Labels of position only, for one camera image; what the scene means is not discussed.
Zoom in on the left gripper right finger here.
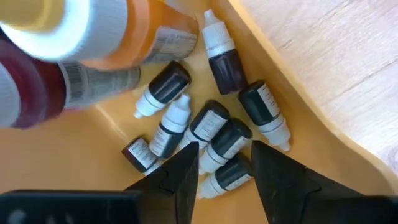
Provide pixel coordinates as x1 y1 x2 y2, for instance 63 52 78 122
251 139 365 224

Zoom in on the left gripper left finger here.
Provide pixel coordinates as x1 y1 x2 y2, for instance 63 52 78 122
124 141 200 224

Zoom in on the yellow plastic tray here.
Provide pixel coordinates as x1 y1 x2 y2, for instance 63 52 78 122
0 0 398 224

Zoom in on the large red food coloring bottle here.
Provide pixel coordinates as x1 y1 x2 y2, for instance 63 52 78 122
0 29 141 130

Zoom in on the large orange food coloring bottle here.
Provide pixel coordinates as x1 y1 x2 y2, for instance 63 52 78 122
0 0 200 71

